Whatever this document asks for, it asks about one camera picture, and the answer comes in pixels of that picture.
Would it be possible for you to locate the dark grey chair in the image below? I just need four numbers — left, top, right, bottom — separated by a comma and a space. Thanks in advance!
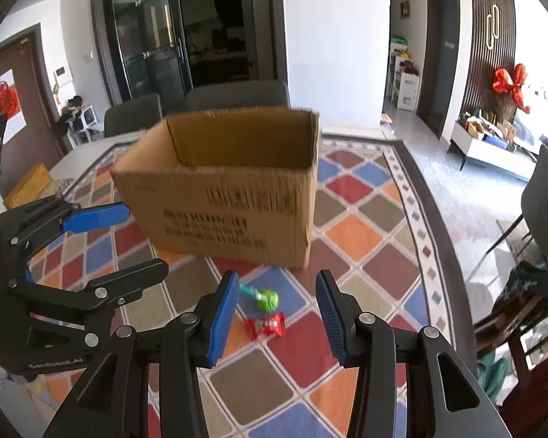
486, 143, 548, 261

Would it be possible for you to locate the green lollipop teal stick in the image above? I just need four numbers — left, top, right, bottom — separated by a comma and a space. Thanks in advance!
239, 284, 280, 313

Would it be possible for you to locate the white low cabinet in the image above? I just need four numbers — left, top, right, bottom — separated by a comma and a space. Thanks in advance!
448, 119, 542, 182

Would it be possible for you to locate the brown wooden door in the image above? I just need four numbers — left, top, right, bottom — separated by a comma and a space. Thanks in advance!
0, 23, 62, 160

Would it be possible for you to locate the white carton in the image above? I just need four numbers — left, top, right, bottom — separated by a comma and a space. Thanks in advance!
395, 73, 421, 111

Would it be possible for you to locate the white low shelf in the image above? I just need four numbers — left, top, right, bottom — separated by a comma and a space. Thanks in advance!
64, 103, 103, 144

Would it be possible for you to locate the cardboard box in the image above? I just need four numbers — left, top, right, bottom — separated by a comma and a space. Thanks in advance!
110, 106, 321, 271

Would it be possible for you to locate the grey dining chair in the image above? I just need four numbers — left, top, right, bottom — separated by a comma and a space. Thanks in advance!
186, 80, 290, 112
104, 92, 164, 138

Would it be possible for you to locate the reddish wooden chair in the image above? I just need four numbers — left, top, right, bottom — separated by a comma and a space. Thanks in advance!
472, 260, 548, 420

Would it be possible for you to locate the black framed glass door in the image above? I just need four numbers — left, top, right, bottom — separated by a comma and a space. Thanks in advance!
91, 0, 195, 115

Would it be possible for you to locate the dark interior door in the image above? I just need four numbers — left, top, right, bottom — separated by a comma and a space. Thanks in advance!
415, 0, 462, 140

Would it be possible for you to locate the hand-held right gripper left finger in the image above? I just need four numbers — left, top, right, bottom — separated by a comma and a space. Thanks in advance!
41, 270, 240, 438

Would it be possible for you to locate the cluttered storage shelf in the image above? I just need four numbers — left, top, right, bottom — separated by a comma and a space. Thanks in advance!
389, 34, 419, 76

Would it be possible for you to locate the colourful checkered tablecloth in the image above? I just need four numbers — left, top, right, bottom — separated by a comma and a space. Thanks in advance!
25, 134, 473, 438

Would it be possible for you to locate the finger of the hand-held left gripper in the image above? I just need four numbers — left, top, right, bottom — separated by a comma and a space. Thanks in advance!
7, 258, 170, 315
0, 195, 131, 262

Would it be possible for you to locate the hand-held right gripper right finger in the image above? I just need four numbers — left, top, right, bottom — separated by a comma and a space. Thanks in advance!
315, 270, 514, 438

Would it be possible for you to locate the red bow decoration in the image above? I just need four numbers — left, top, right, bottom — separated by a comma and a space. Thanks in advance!
492, 64, 530, 112

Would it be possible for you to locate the dark slatted wall panel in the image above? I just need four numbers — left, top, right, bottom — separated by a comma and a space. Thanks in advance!
452, 0, 517, 124

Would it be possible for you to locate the black screen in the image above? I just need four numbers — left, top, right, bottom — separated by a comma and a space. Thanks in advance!
214, 0, 250, 28

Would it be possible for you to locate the red paper-cut poster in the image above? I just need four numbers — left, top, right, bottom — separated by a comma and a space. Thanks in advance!
0, 68, 27, 142

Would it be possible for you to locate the grey dining chair back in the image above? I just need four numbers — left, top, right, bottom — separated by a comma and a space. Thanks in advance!
186, 80, 290, 112

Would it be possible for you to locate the red candy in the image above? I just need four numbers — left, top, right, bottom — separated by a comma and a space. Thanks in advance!
245, 312, 287, 341

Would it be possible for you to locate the green cloth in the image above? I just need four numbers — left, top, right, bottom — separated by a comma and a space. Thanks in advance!
491, 258, 548, 311

